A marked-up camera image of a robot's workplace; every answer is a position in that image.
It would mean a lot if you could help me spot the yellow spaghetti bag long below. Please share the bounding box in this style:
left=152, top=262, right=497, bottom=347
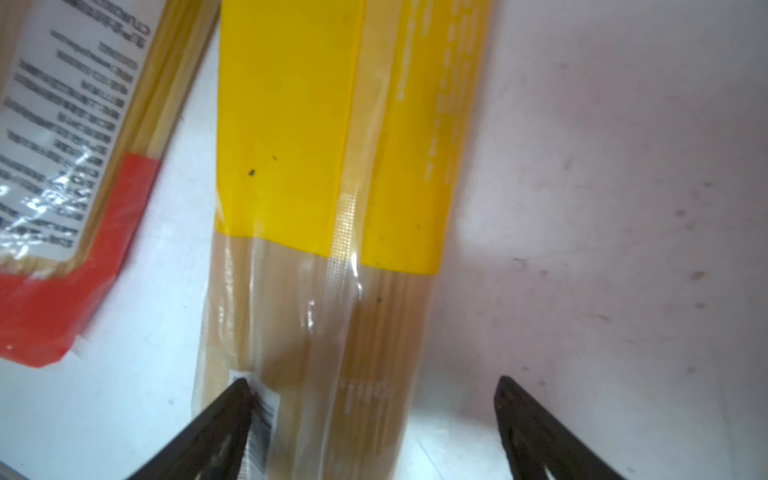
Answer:
left=196, top=1, right=494, bottom=479

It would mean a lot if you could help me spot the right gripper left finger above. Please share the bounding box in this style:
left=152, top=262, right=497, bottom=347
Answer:
left=130, top=379, right=255, bottom=480

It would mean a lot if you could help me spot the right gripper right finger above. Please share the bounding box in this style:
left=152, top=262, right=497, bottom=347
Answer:
left=494, top=376, right=623, bottom=480

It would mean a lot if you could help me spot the red spaghetti bag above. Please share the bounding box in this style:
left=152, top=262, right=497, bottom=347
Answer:
left=1, top=1, right=220, bottom=368

